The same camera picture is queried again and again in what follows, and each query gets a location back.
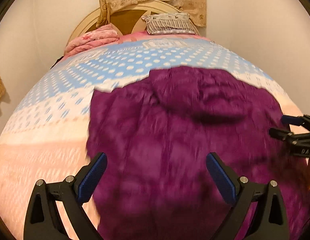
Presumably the purple hooded puffer jacket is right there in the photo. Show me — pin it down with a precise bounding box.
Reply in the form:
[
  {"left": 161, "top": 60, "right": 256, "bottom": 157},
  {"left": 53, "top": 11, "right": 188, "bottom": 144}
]
[{"left": 86, "top": 67, "right": 310, "bottom": 239}]

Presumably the polka dot bed cover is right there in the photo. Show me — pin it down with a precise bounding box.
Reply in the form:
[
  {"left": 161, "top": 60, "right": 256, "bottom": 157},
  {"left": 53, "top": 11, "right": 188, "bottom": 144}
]
[{"left": 0, "top": 33, "right": 301, "bottom": 239}]

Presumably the striped grey pillow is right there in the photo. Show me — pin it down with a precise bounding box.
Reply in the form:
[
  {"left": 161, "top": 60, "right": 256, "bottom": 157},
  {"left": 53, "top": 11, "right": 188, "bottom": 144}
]
[{"left": 142, "top": 12, "right": 198, "bottom": 35}]

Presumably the folded pink blanket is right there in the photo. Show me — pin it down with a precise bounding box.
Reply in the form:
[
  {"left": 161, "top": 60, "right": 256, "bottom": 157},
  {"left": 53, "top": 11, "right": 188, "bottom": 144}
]
[{"left": 64, "top": 24, "right": 119, "bottom": 57}]

